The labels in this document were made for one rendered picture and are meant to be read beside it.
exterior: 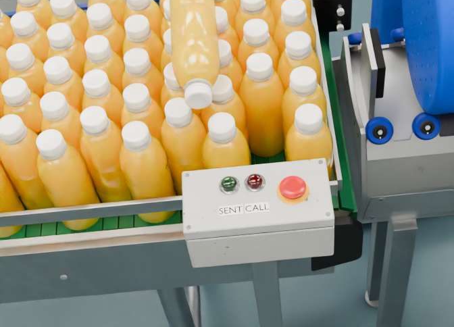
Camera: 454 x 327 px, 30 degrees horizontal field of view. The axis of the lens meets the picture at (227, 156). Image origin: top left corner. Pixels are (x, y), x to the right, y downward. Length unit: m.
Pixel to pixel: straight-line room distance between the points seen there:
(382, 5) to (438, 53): 0.82
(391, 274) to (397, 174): 0.43
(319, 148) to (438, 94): 0.19
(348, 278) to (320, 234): 1.17
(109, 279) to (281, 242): 0.41
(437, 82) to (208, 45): 0.33
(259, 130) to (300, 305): 0.99
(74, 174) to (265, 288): 0.34
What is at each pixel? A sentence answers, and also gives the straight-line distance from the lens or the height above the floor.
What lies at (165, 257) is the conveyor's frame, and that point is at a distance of 1.40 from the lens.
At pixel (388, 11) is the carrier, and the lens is 2.04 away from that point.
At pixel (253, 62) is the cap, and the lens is 1.28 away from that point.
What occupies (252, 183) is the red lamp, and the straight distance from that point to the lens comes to 1.14.
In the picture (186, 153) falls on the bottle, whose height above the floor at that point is 1.04.
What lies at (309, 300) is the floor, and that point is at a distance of 2.28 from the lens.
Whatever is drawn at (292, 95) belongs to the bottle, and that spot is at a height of 1.07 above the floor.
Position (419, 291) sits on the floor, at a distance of 2.31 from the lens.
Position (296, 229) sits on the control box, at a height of 1.08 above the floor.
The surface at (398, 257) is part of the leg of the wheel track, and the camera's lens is 1.76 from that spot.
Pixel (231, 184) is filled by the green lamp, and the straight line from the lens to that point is 1.14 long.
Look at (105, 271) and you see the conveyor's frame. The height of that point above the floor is 0.81.
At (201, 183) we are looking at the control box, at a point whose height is 1.10.
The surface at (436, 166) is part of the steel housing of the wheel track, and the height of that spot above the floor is 0.88.
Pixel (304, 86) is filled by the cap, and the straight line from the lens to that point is 1.25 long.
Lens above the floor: 2.05
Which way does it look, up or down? 54 degrees down
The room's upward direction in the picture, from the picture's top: 9 degrees counter-clockwise
